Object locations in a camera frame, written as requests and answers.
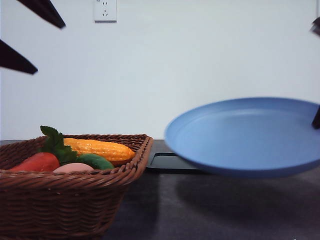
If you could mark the yellow toy corn cob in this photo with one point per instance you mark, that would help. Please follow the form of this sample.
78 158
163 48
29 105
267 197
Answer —
101 149

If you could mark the white wall power socket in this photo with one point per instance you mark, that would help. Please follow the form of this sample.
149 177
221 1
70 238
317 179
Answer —
105 12

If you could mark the blue round plate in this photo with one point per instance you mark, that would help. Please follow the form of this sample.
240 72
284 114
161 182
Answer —
247 137

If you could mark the green carrot leaves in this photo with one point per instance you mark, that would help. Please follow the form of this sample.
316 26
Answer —
55 144

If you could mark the brown egg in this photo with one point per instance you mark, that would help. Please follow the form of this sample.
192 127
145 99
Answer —
73 168

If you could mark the brown wicker basket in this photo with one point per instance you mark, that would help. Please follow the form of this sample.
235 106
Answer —
67 186

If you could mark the green toy cucumber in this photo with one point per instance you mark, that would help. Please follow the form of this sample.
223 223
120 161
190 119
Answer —
95 161

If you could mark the orange toy carrot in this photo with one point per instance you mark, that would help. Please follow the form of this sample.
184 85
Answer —
41 161

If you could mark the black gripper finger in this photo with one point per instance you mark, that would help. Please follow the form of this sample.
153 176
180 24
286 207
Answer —
46 10
316 120
315 26
11 59

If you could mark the black rectangular tray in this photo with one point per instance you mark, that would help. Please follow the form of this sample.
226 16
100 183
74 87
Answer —
171 162

